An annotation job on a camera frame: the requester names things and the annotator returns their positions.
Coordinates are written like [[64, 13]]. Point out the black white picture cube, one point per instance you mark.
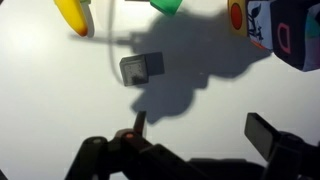
[[259, 23]]

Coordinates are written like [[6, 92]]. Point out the grey building block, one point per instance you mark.
[[137, 69]]

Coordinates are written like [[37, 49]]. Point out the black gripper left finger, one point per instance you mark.
[[139, 123]]

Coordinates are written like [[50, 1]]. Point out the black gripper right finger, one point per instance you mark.
[[261, 134]]

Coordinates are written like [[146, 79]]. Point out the yellow banana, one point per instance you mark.
[[73, 14]]

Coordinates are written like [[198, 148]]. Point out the green building block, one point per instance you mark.
[[167, 7]]

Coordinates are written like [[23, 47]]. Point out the orange yellow picture cube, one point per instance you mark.
[[237, 11]]

